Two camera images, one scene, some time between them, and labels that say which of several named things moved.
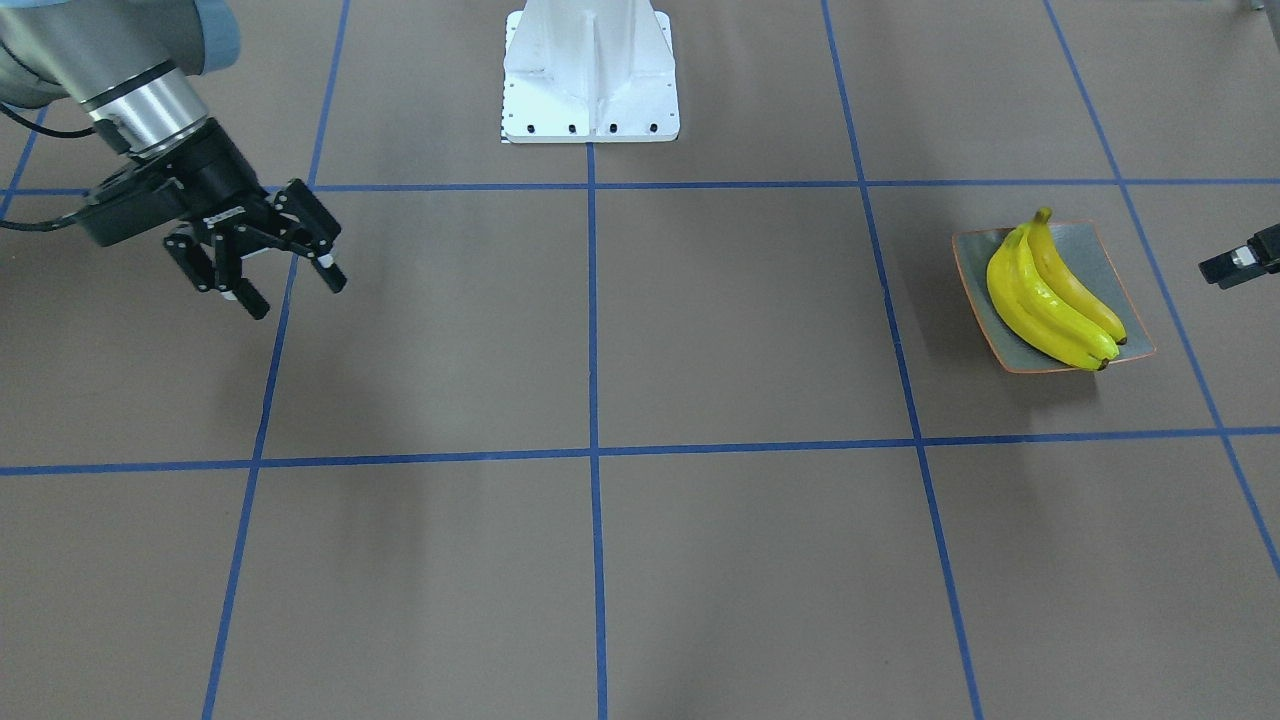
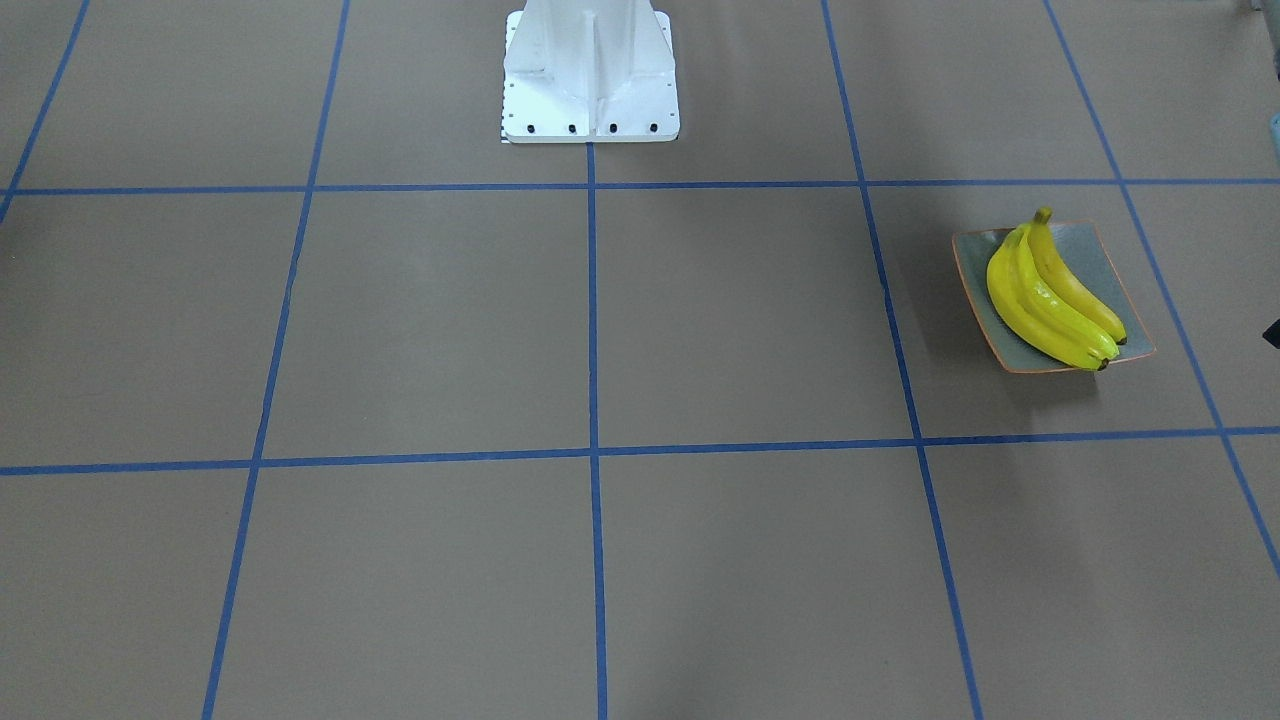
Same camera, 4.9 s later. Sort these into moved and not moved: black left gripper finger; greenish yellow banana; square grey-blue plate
Moved: black left gripper finger
Not moved: greenish yellow banana; square grey-blue plate
